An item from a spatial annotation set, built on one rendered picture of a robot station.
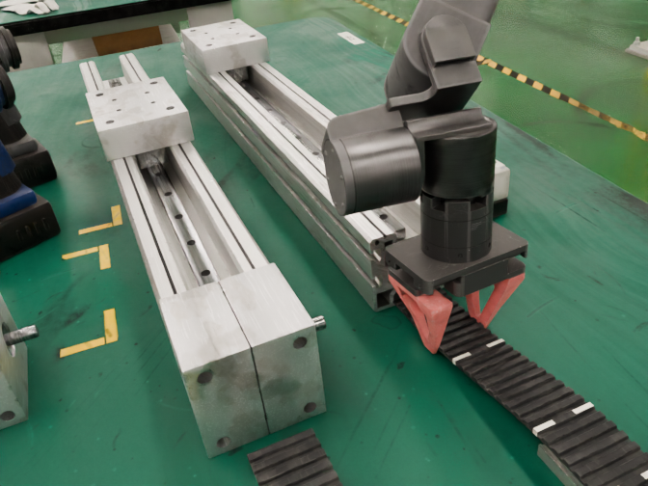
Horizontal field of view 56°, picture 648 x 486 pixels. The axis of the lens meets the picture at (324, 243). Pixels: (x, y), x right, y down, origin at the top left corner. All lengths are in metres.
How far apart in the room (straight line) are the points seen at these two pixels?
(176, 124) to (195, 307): 0.35
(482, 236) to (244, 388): 0.21
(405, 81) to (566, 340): 0.27
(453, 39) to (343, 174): 0.13
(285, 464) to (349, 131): 0.24
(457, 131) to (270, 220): 0.37
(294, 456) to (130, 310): 0.29
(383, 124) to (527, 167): 0.43
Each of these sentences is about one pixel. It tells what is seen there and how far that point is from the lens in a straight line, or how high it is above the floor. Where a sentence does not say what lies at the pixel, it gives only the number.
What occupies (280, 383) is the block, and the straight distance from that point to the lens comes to 0.47.
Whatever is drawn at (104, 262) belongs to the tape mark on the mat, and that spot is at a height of 0.78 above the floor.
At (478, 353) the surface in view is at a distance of 0.54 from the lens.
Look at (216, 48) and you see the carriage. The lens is 1.04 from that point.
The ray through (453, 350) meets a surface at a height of 0.79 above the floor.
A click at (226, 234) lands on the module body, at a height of 0.86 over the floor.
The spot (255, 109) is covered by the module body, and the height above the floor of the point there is 0.86.
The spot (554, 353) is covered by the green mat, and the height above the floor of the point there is 0.78.
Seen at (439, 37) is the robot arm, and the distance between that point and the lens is 0.46.
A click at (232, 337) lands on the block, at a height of 0.87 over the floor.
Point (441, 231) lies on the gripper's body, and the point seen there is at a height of 0.91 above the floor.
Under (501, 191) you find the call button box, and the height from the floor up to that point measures 0.81.
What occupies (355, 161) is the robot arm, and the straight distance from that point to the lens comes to 0.42.
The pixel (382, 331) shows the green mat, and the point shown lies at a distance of 0.58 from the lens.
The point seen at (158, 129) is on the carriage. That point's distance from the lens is 0.78.
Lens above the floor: 1.17
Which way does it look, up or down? 34 degrees down
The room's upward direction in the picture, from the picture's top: 6 degrees counter-clockwise
